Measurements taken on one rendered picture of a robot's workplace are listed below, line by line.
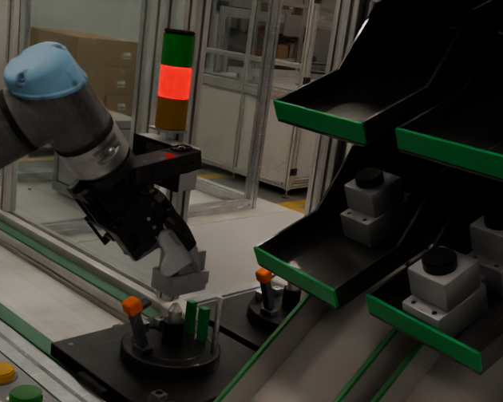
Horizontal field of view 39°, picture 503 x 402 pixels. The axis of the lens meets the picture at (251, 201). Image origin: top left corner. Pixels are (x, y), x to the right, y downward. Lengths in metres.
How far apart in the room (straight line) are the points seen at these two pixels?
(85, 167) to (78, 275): 0.58
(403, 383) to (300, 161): 5.53
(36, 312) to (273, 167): 5.11
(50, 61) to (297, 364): 0.43
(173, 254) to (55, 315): 0.40
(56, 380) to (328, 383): 0.38
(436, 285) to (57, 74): 0.43
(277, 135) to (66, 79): 5.51
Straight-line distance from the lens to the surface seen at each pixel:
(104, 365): 1.02
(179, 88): 1.14
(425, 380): 0.80
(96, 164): 0.83
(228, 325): 1.17
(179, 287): 0.98
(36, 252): 1.51
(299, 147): 6.22
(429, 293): 0.65
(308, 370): 0.84
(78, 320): 1.28
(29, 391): 0.95
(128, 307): 0.96
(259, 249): 0.78
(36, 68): 0.78
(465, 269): 0.65
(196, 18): 1.16
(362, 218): 0.77
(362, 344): 0.83
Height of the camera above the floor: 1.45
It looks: 14 degrees down
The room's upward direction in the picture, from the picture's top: 7 degrees clockwise
